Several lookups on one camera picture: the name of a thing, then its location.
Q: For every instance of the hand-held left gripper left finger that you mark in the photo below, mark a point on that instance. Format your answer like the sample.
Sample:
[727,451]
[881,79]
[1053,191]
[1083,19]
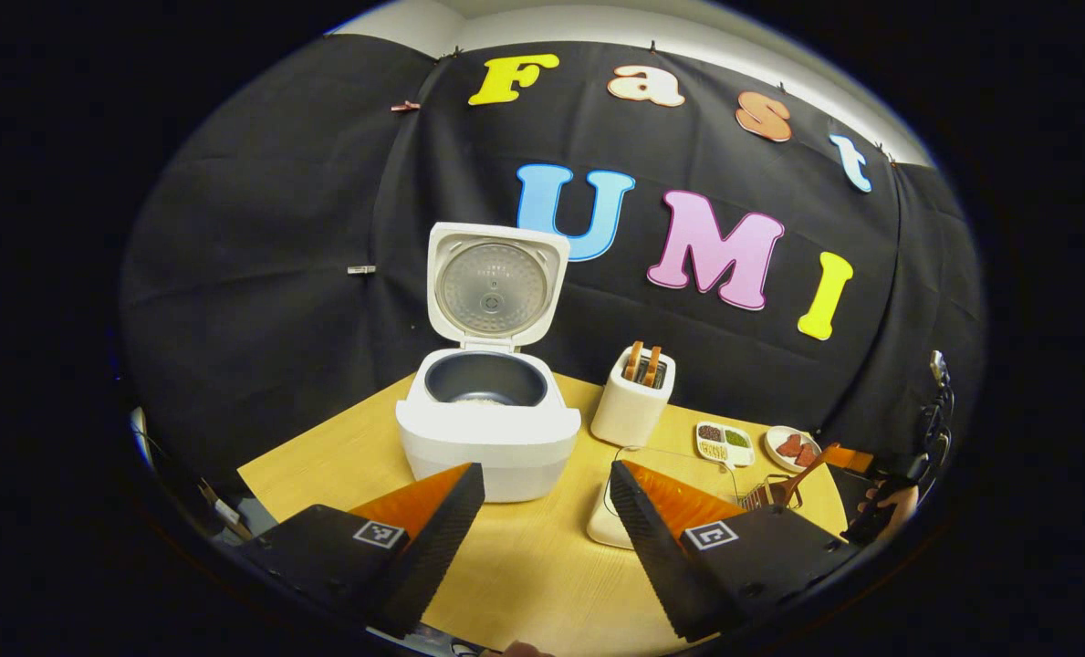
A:
[432,557]

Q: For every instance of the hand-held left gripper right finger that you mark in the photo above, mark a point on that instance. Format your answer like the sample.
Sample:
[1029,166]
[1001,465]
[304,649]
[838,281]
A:
[656,557]

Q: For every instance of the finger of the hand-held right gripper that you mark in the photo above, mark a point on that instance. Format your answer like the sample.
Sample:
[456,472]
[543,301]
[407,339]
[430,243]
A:
[850,460]

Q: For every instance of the dark wooden spoon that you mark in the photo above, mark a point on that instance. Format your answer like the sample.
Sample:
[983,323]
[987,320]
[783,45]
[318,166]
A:
[807,474]

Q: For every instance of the clear container of rice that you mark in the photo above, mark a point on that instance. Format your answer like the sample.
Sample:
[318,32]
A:
[601,525]

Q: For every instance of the white rice cooker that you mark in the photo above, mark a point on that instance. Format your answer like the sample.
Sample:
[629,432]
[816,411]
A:
[487,438]

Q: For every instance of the red meat piece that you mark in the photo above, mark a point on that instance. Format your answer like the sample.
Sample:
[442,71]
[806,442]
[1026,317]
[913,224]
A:
[807,453]
[788,445]

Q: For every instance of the white round plate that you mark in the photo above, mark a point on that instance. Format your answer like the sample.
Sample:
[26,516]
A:
[775,456]

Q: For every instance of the white divided bean dish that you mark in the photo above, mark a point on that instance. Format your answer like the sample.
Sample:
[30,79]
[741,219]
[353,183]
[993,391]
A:
[725,443]

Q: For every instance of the white toaster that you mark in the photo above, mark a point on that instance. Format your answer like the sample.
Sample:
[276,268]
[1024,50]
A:
[629,415]

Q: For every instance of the bread slice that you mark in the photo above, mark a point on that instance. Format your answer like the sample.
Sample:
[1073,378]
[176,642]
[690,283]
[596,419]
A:
[652,365]
[633,360]

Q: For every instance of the black backdrop cloth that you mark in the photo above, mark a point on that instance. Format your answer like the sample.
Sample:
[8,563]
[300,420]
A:
[277,228]

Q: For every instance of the small red clip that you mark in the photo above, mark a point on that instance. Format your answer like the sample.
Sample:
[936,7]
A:
[405,106]

